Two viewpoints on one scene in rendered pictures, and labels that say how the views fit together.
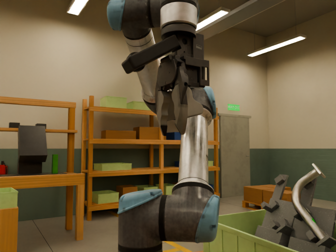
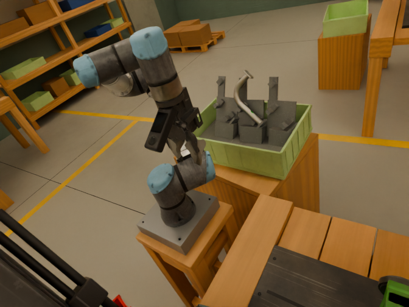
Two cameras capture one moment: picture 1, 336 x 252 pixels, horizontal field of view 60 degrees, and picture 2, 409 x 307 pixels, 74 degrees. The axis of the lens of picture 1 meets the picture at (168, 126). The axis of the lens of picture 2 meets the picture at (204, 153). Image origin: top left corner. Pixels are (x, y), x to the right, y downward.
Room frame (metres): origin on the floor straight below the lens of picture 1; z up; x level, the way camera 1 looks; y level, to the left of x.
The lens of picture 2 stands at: (-0.04, 0.12, 1.76)
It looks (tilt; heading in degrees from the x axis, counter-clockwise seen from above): 36 degrees down; 344
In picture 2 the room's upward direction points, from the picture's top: 19 degrees counter-clockwise
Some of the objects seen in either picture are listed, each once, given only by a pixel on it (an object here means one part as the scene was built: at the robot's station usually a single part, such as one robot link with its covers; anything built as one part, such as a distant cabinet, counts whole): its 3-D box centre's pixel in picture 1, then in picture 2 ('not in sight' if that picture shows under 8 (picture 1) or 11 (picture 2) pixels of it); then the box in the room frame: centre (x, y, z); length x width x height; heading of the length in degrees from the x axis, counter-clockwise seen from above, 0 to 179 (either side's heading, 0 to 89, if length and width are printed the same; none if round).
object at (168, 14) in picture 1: (177, 22); (165, 88); (0.58, -0.02, 1.51); 0.08 x 0.08 x 0.05
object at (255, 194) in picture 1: (277, 199); (192, 35); (5.98, -2.21, 0.22); 1.20 x 0.81 x 0.44; 27
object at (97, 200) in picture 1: (156, 154); (62, 34); (6.14, 0.24, 1.12); 3.01 x 0.54 x 2.23; 122
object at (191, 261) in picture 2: not in sight; (184, 223); (0.79, 0.07, 0.83); 0.32 x 0.32 x 0.04; 28
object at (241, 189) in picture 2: not in sight; (252, 191); (1.11, -0.44, 0.39); 0.68 x 0.52 x 0.79; 20
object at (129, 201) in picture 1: (142, 215); (166, 184); (0.79, 0.07, 1.08); 0.13 x 0.12 x 0.14; 81
